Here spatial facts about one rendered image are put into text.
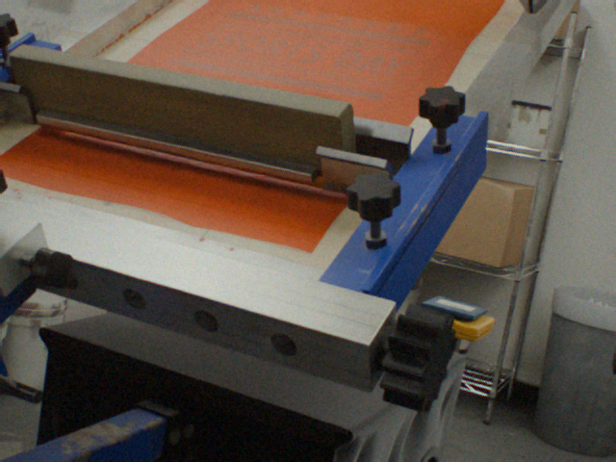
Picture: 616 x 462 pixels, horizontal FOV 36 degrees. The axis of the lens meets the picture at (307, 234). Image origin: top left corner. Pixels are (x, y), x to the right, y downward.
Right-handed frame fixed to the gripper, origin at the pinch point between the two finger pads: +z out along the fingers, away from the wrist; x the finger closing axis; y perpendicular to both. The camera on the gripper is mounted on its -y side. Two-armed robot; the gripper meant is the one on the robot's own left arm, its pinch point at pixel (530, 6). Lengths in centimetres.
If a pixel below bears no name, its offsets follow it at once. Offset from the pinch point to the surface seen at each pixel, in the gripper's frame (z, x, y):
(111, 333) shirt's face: 35, 43, -40
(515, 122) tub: 174, 70, 257
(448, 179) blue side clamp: 0.9, -3.1, -37.5
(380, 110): 5.7, 11.3, -20.3
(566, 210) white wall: 222, 45, 265
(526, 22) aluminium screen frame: 2.2, 0.4, -0.1
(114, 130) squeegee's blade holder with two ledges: 2, 34, -40
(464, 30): 5.7, 9.3, 2.5
